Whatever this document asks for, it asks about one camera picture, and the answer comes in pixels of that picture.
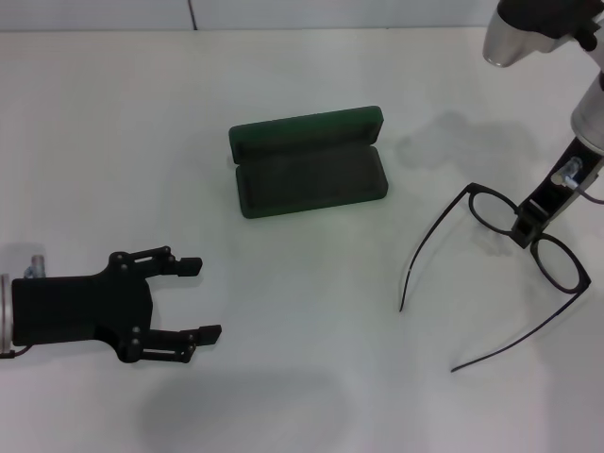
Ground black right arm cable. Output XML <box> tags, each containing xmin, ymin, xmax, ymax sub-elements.
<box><xmin>576</xmin><ymin>184</ymin><xmax>604</xmax><ymax>206</ymax></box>

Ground green glasses case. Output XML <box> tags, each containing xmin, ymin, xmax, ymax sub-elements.
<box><xmin>228</xmin><ymin>105</ymin><xmax>391</xmax><ymax>220</ymax></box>

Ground black round-frame glasses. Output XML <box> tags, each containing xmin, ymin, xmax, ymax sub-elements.
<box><xmin>398</xmin><ymin>182</ymin><xmax>594</xmax><ymax>374</ymax></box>

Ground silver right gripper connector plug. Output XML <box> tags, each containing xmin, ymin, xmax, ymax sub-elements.
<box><xmin>550</xmin><ymin>159</ymin><xmax>583</xmax><ymax>190</ymax></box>

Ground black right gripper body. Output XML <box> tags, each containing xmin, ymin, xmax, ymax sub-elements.
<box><xmin>520</xmin><ymin>135</ymin><xmax>604</xmax><ymax>224</ymax></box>

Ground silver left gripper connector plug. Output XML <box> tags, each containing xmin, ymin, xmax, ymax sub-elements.
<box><xmin>22</xmin><ymin>254</ymin><xmax>47</xmax><ymax>280</ymax></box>

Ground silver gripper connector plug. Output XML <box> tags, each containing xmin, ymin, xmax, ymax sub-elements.
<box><xmin>550</xmin><ymin>159</ymin><xmax>583</xmax><ymax>190</ymax></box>
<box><xmin>22</xmin><ymin>254</ymin><xmax>47</xmax><ymax>280</ymax></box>

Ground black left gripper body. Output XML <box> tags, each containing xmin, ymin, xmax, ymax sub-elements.
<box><xmin>11</xmin><ymin>251</ymin><xmax>156</xmax><ymax>365</ymax></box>

